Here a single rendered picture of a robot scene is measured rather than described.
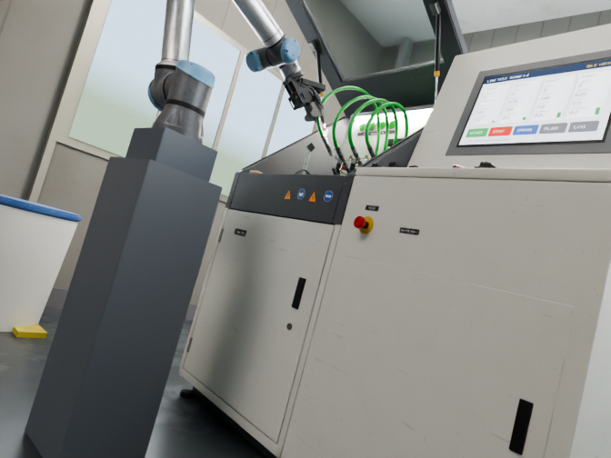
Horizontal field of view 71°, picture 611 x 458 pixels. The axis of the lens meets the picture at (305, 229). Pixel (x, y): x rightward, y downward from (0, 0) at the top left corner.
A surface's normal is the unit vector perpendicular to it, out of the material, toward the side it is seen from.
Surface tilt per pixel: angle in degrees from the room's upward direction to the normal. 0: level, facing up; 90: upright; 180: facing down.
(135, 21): 90
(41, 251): 94
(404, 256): 90
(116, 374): 90
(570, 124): 76
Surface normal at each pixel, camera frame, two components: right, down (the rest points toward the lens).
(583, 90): -0.63, -0.47
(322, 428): -0.71, -0.25
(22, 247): 0.65, 0.18
